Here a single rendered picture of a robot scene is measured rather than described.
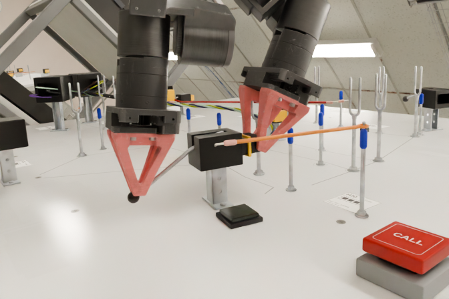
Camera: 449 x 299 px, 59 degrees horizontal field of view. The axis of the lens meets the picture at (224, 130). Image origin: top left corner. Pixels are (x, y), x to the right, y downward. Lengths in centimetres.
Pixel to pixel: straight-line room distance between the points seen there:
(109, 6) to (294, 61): 109
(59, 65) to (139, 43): 784
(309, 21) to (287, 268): 30
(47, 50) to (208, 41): 781
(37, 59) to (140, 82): 776
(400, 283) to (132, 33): 34
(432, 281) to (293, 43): 30
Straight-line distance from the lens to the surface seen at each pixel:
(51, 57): 824
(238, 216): 44
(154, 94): 44
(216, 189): 50
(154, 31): 44
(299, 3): 52
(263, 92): 48
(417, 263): 33
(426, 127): 97
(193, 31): 45
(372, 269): 35
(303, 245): 41
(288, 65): 50
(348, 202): 51
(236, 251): 40
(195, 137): 47
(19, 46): 134
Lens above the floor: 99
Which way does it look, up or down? 17 degrees up
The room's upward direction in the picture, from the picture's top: 35 degrees clockwise
